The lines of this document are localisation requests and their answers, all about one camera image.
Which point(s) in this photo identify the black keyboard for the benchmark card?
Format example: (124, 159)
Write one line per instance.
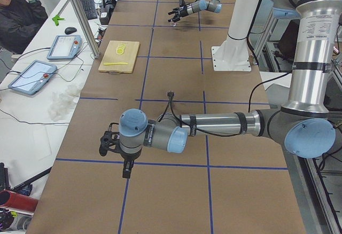
(89, 9)

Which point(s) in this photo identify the red bottle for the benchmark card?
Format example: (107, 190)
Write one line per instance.
(13, 200)

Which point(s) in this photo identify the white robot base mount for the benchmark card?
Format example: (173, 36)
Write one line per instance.
(232, 55)

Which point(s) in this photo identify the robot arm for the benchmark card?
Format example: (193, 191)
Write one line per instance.
(300, 126)
(198, 5)

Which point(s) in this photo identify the teach pendant with red button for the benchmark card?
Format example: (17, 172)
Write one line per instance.
(33, 78)

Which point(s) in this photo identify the bamboo cutting board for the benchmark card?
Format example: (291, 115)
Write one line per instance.
(129, 56)

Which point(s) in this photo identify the crumpled white plastic wrap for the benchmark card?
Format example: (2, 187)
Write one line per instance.
(64, 103)

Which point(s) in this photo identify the yellow plastic knife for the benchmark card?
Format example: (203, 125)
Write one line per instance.
(116, 63)

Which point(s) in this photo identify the aluminium frame post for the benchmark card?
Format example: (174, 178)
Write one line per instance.
(83, 21)

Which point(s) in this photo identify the black computer mouse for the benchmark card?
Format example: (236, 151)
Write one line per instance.
(70, 30)

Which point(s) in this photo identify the seated person with glasses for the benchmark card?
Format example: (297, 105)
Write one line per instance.
(20, 22)

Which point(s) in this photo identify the green plastic clamp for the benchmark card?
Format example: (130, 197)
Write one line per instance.
(56, 19)

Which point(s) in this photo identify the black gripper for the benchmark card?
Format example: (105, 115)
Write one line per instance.
(183, 10)
(128, 157)

